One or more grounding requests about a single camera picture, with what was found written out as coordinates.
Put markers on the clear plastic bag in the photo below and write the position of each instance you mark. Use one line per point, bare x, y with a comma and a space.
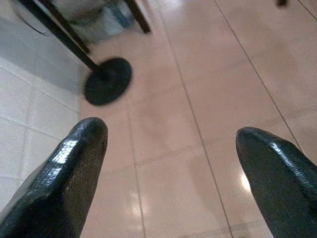
104, 22

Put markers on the black round base stand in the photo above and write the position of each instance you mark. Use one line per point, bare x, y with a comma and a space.
107, 81

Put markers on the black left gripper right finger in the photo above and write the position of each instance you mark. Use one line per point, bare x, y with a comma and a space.
284, 178

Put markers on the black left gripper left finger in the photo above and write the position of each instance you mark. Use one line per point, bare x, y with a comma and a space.
62, 178

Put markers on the white appliance housing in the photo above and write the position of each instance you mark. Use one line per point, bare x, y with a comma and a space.
29, 49

